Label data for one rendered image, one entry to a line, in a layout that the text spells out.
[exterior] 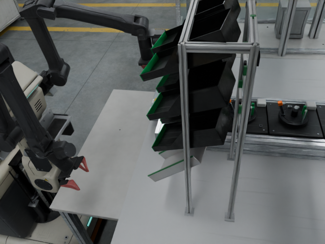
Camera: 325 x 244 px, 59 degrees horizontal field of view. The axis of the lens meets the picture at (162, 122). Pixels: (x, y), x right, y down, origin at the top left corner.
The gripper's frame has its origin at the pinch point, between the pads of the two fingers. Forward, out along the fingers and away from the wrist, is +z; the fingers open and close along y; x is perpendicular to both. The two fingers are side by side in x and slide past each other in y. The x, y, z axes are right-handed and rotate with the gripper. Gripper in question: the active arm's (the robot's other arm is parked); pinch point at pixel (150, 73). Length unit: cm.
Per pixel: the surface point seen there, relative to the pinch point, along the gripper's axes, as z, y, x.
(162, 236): 38, -61, -14
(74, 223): 54, -54, 35
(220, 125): -11, -43, -35
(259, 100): 26, 15, -53
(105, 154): 37.0, -21.2, 25.4
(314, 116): 29, 8, -79
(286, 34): 24, 84, -73
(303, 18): 24, 109, -87
